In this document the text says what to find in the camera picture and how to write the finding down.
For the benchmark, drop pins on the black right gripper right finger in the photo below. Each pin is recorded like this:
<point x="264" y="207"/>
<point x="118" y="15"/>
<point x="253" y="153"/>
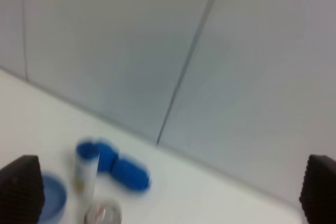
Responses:
<point x="317" y="196"/>

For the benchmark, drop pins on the blue open case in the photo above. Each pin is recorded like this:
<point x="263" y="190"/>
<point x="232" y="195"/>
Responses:
<point x="125" y="171"/>

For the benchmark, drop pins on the white tube blue cap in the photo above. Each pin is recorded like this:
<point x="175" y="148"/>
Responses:
<point x="85" y="163"/>

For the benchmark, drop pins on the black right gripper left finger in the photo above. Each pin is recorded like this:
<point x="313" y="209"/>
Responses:
<point x="22" y="190"/>

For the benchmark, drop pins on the blue round lid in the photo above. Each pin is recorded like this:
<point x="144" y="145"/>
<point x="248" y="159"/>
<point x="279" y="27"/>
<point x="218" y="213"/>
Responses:
<point x="55" y="192"/>

